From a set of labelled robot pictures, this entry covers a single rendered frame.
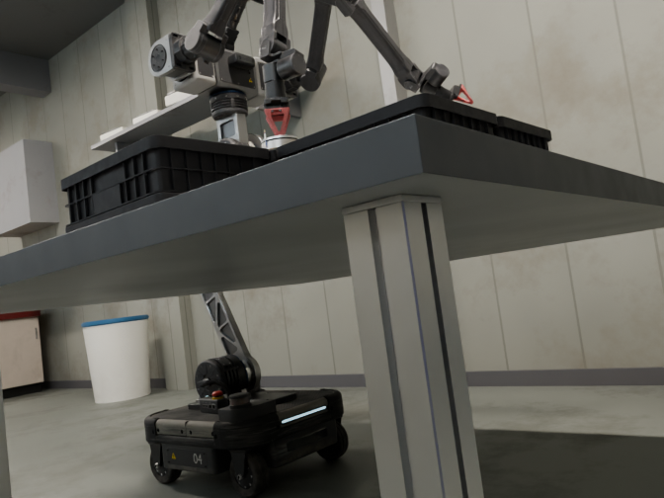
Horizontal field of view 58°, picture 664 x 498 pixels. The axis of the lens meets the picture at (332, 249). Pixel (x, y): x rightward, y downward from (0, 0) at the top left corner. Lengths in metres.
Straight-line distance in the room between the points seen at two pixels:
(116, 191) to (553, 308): 2.43
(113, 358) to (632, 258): 3.69
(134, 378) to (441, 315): 4.65
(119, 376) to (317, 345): 1.70
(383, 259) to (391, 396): 0.11
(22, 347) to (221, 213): 6.52
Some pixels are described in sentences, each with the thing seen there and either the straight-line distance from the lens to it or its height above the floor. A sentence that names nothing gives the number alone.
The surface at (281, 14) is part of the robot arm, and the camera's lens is 1.81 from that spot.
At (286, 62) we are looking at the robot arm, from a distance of 1.67.
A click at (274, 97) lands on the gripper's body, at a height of 1.14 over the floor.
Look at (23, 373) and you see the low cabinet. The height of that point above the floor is 0.22.
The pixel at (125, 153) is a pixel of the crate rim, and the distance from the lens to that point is 1.26.
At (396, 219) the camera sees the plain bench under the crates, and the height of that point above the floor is 0.64.
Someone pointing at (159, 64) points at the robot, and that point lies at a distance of 2.18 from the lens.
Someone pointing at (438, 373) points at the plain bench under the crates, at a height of 0.52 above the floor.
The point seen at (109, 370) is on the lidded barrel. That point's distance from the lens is 5.05.
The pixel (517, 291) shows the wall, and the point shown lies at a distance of 3.31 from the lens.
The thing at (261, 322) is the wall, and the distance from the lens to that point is 4.46.
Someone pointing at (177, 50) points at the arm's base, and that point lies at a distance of 2.11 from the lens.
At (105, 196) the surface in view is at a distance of 1.34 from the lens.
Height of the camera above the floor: 0.59
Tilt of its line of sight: 4 degrees up
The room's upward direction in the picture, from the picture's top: 7 degrees counter-clockwise
